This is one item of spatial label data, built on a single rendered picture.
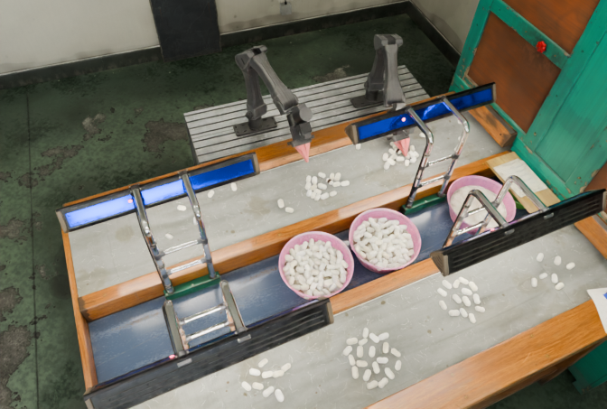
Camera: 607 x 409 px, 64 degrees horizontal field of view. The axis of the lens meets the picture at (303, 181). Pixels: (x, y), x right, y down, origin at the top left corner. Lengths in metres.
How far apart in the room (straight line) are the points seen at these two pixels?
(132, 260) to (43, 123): 1.93
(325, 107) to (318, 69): 1.33
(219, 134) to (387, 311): 1.12
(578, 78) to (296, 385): 1.41
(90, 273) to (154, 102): 1.88
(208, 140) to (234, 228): 0.56
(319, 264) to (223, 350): 0.63
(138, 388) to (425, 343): 0.90
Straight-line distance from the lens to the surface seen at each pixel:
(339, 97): 2.48
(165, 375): 1.28
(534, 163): 2.23
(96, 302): 1.79
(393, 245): 1.88
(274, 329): 1.28
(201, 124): 2.34
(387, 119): 1.76
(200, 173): 1.57
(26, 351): 2.70
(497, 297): 1.87
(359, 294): 1.71
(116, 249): 1.90
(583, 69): 1.97
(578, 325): 1.91
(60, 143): 3.44
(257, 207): 1.91
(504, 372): 1.73
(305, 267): 1.77
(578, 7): 1.96
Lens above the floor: 2.28
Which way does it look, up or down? 51 degrees down
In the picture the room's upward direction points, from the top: 3 degrees clockwise
